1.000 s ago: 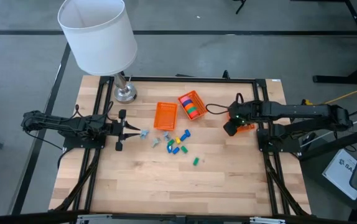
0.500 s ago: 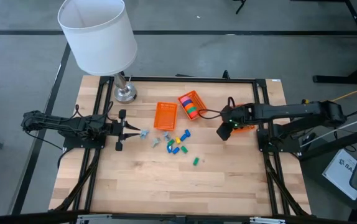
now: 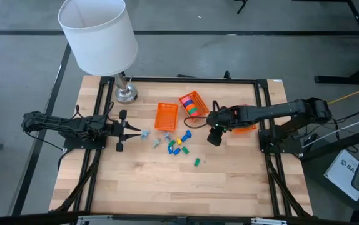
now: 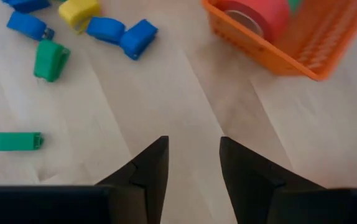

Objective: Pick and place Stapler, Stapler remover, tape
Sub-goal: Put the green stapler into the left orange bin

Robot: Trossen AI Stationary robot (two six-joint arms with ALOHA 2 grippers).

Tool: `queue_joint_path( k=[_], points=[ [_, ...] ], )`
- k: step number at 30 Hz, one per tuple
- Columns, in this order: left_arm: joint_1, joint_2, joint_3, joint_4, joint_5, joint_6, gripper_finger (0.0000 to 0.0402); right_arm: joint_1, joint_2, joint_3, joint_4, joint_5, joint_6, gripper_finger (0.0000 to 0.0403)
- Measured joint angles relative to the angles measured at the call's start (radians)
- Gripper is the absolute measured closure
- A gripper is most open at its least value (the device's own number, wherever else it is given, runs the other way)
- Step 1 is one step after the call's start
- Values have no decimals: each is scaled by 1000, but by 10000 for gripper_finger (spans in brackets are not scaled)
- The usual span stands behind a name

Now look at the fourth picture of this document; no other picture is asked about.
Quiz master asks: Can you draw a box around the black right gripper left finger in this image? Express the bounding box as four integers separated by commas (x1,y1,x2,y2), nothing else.
0,136,169,224

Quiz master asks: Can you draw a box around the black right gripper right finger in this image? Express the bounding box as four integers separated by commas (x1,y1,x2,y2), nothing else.
219,136,357,224

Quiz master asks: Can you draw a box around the green mini stapler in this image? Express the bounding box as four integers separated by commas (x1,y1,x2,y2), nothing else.
0,131,45,152
33,39,72,83

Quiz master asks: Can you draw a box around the blue mini stapler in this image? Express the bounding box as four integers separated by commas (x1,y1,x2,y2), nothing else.
1,0,52,14
119,19,159,61
86,16,126,45
6,11,55,42

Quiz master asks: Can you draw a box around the red tape roll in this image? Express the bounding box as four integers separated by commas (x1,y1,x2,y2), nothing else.
218,0,291,44

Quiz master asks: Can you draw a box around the yellow mini stapler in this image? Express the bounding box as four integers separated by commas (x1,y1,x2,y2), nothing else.
58,0,101,34

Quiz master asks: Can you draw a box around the orange plastic basket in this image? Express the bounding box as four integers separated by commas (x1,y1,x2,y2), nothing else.
202,0,357,82

